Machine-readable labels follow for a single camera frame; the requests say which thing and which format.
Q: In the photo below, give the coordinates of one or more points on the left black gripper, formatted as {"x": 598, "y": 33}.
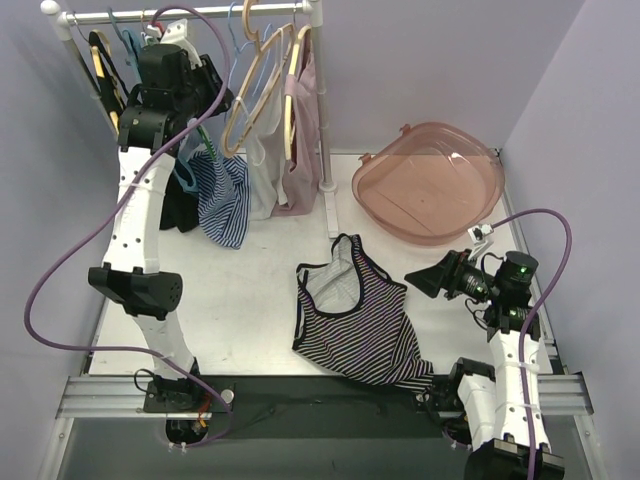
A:
{"x": 211, "y": 80}

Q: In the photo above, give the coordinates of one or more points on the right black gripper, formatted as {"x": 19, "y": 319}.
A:
{"x": 451, "y": 273}

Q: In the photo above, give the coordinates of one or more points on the light blue wire hanger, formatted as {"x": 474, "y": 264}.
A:
{"x": 243, "y": 54}

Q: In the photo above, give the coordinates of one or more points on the black white striped tank top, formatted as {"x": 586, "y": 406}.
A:
{"x": 351, "y": 320}

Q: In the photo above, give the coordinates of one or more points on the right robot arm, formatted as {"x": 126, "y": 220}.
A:
{"x": 493, "y": 409}

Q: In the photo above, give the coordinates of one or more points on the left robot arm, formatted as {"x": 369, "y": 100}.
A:
{"x": 173, "y": 91}

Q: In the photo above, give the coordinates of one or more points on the green plastic hanger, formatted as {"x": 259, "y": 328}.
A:
{"x": 206, "y": 140}

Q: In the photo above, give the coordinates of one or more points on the large beige wooden hanger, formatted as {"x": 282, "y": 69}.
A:
{"x": 259, "y": 83}

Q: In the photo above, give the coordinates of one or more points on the yellow wooden hanger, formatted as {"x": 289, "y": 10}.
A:
{"x": 107, "y": 77}

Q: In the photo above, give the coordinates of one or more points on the black garment on hanger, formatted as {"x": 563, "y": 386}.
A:
{"x": 180, "y": 205}

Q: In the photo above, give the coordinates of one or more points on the pink tank top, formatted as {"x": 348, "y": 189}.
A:
{"x": 303, "y": 171}

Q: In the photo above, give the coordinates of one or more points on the pink translucent plastic basin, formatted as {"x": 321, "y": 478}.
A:
{"x": 429, "y": 185}

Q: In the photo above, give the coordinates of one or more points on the blue white striped garment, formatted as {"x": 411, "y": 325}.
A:
{"x": 223, "y": 197}

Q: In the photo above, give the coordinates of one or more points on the white metal clothes rack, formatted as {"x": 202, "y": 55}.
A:
{"x": 63, "y": 22}

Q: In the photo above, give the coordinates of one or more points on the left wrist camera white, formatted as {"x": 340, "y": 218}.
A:
{"x": 178, "y": 33}

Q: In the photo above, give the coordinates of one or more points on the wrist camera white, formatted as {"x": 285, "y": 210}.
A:
{"x": 480, "y": 235}
{"x": 178, "y": 33}

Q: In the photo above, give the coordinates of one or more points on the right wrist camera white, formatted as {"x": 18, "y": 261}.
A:
{"x": 480, "y": 235}

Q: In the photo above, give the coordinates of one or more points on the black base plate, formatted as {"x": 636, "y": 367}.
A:
{"x": 302, "y": 407}

